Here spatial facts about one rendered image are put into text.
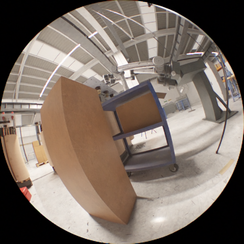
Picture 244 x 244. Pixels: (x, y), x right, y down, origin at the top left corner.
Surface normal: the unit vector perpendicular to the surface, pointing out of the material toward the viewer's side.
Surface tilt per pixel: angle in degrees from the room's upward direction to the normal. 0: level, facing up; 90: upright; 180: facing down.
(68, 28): 180
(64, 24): 180
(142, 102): 90
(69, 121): 90
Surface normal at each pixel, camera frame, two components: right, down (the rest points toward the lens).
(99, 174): 0.88, -0.33
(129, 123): -0.41, 0.10
